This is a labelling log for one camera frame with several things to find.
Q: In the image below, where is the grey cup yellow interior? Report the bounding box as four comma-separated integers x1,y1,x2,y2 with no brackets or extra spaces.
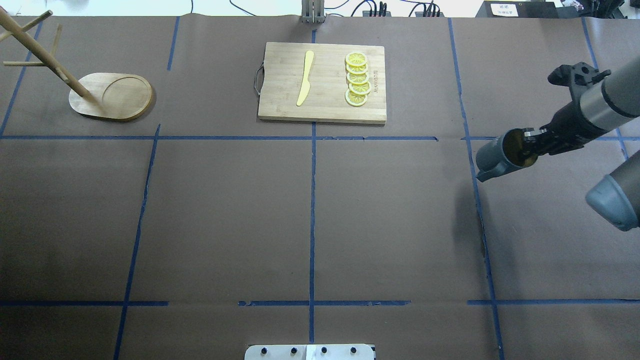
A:
475,129,533,182

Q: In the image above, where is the lemon slice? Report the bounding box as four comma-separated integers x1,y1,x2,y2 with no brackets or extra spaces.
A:
344,51,368,68
344,89,368,107
345,63,369,75
348,81,371,96
346,71,370,85

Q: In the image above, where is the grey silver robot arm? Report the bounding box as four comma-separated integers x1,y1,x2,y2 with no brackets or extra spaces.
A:
516,57,640,231

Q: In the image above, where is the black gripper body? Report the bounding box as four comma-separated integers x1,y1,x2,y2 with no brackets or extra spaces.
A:
535,101,608,156

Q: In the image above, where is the bamboo cutting board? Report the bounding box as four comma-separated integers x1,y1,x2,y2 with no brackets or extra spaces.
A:
257,42,387,126

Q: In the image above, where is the yellow plastic knife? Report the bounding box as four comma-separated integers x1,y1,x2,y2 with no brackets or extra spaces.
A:
295,50,314,107

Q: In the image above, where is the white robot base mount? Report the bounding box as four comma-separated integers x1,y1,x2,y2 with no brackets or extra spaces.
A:
244,343,377,360

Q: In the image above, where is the wooden cup storage rack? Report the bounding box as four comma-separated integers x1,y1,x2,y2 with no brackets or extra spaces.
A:
0,8,154,122

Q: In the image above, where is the black box with label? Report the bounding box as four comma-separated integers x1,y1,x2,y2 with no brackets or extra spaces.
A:
475,0,559,19

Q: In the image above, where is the grey metal camera stand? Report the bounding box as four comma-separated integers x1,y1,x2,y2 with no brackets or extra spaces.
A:
301,0,327,24

